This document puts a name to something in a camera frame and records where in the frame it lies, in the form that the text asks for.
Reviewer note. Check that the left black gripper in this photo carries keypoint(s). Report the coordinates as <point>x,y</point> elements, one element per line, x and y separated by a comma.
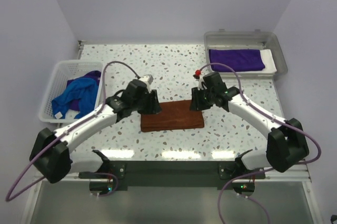
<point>152,107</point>

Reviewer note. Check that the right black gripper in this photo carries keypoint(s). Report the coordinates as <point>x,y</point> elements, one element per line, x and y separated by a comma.
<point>196,103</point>

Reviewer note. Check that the purple towel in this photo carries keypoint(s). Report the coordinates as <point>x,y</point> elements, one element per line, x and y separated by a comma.
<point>240,60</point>
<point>92,75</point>

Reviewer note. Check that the brown towel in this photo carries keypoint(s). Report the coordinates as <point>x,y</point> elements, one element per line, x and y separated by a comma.
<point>175,115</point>

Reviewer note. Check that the blue towel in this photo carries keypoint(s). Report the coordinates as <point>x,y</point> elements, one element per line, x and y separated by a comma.
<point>60,105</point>

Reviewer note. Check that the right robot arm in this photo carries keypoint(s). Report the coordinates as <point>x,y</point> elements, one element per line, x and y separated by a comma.
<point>285,146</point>

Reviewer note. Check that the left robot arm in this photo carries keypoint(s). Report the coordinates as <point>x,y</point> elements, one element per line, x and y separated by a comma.
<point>53,154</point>

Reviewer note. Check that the clear plastic bin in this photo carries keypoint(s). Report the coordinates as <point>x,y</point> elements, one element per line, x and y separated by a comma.
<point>224,40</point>

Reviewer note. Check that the white folded towel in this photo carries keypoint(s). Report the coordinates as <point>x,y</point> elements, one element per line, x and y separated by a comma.
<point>270,67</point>

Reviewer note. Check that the purple towel in basket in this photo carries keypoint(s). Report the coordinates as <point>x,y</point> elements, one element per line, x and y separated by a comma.
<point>92,75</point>

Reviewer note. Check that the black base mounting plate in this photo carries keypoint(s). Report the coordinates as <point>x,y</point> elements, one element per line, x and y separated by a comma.
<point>162,174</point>

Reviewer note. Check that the white plastic laundry basket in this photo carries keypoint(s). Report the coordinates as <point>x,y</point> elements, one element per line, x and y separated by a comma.
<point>63,72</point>

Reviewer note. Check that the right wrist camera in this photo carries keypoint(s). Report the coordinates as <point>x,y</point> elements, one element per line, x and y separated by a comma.
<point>201,83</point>

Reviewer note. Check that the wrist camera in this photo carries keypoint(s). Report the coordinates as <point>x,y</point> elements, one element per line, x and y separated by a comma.
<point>201,83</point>
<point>147,79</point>

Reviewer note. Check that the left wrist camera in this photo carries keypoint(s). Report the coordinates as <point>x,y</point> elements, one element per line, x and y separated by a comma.
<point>147,79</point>

